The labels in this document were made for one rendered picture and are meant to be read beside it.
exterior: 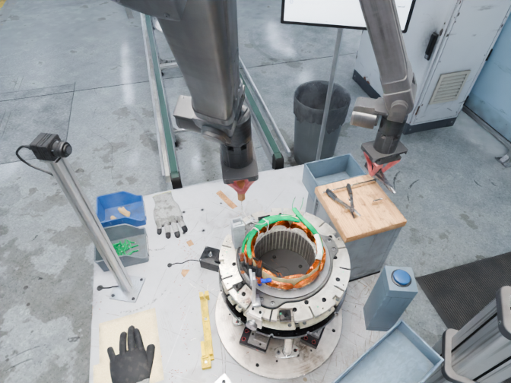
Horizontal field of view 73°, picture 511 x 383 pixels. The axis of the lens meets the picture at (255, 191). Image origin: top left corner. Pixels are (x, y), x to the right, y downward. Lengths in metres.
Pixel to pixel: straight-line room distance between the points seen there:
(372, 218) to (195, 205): 0.70
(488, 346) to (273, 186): 0.91
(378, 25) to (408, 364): 0.70
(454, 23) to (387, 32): 2.10
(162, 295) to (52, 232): 1.52
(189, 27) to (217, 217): 1.12
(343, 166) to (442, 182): 1.74
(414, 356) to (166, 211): 0.94
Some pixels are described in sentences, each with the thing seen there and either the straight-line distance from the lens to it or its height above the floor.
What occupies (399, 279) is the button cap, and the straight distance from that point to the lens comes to 0.96.
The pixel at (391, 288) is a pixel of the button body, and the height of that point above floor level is 1.03.
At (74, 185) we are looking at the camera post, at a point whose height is 1.27.
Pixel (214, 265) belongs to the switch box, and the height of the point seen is 0.82.
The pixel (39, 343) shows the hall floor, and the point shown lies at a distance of 2.23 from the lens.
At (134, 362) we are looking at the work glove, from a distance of 1.13.
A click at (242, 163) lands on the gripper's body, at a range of 0.63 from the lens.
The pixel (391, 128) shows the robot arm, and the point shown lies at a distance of 0.90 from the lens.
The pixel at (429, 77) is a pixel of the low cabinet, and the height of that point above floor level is 0.53.
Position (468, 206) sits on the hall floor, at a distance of 2.82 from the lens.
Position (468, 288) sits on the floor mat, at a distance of 2.37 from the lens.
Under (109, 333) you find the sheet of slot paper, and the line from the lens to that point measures 1.20.
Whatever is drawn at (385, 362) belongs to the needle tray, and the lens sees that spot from 0.89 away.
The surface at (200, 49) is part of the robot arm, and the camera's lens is 0.30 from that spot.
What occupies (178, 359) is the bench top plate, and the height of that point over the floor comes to 0.78.
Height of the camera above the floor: 1.83
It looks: 47 degrees down
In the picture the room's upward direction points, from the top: straight up
